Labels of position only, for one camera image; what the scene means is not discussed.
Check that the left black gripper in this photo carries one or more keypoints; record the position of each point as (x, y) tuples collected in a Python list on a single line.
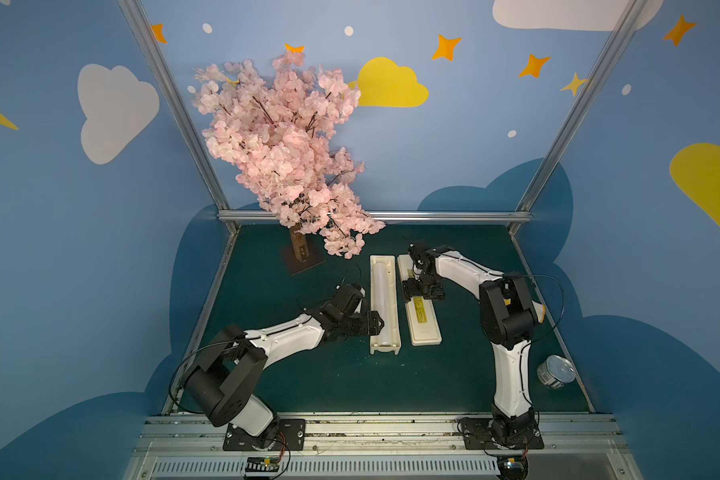
[(363, 322)]

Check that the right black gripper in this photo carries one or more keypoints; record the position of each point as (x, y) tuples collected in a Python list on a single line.
[(420, 285)]

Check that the cream plastic wrap dispenser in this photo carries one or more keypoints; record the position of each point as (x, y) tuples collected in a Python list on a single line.
[(422, 321)]

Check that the white plastic wrap roll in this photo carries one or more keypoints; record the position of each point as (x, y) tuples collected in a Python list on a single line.
[(385, 337)]

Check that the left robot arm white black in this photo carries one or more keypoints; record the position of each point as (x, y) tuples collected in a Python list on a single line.
[(224, 374)]

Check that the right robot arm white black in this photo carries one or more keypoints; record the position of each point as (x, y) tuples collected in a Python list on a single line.
[(508, 318)]

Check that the yellow white work glove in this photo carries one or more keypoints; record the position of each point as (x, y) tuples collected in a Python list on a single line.
[(540, 310)]

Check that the silver tin can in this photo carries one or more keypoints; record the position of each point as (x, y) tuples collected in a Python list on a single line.
[(556, 372)]

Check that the small green circuit board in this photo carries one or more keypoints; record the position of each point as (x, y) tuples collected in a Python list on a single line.
[(261, 467)]

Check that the pink cherry blossom tree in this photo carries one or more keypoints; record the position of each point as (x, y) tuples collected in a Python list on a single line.
[(278, 134)]

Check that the aluminium frame back bar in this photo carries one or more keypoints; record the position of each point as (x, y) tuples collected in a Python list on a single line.
[(409, 217)]

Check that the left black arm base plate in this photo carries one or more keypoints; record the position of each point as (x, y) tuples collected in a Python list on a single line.
[(279, 434)]

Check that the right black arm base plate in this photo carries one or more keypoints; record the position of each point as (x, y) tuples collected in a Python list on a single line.
[(480, 435)]

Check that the aluminium front rail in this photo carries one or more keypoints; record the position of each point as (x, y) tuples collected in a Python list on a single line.
[(385, 445)]

